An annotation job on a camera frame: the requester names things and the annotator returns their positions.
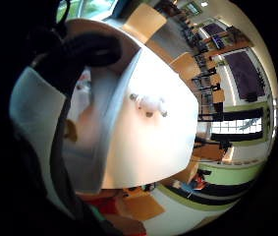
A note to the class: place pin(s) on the large glass window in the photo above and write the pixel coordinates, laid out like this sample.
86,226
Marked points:
89,8

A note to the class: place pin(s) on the light wooden table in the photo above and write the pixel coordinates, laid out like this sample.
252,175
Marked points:
187,67
145,21
210,151
143,207

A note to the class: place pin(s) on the row of black chairs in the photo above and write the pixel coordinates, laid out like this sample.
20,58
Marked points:
207,82

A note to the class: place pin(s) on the small purple rug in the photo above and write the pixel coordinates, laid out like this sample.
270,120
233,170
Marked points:
213,29

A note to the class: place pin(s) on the large purple rug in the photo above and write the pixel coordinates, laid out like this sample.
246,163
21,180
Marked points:
245,75

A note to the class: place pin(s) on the the person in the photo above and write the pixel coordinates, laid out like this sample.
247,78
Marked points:
112,209

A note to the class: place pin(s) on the gridded window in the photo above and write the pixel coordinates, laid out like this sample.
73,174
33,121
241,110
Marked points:
236,126

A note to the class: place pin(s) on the green counter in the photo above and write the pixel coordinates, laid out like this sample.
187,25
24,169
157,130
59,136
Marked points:
233,173

